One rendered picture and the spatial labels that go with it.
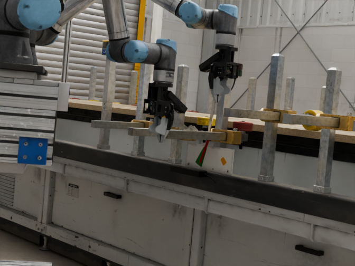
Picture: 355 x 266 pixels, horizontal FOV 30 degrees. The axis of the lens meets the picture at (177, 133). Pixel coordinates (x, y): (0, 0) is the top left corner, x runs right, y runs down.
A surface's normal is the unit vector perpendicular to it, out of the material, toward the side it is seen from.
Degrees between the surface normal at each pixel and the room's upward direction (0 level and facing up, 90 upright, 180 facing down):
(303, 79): 90
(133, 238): 90
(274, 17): 90
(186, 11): 90
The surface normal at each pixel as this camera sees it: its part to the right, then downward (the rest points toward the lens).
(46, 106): 0.18, 0.07
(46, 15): 0.55, 0.18
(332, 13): -0.76, -0.04
